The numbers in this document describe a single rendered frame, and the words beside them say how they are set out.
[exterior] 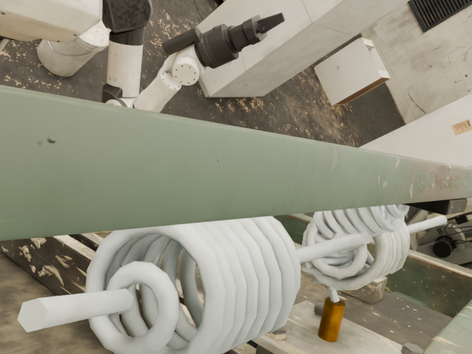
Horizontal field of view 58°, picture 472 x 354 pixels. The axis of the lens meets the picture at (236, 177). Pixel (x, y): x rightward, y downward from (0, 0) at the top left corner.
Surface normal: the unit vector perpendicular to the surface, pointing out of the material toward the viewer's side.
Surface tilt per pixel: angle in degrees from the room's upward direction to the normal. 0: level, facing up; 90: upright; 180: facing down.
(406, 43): 90
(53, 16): 68
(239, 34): 80
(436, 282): 90
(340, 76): 90
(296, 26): 90
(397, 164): 36
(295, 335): 54
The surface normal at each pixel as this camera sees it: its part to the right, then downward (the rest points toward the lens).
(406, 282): -0.63, -0.02
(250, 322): 0.47, 0.48
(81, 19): 0.54, 0.71
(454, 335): 0.18, -0.97
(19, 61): 0.72, -0.39
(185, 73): -0.04, 0.73
